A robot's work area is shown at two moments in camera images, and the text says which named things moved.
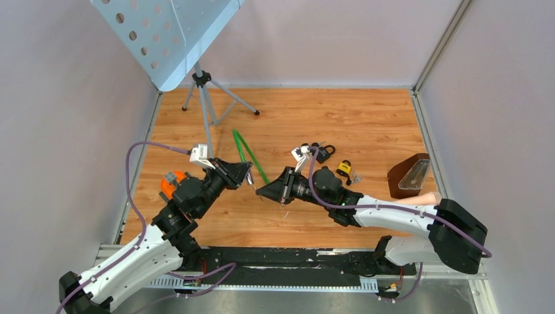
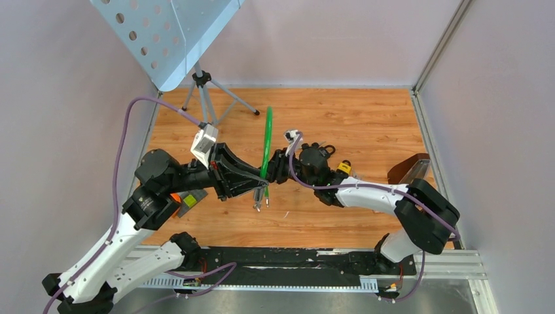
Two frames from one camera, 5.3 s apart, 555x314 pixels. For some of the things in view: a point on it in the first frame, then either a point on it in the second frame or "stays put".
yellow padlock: [344, 168] stays put
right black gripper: [281, 189] to [276, 166]
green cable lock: [238, 137] to [264, 170]
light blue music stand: [167, 38] stays put
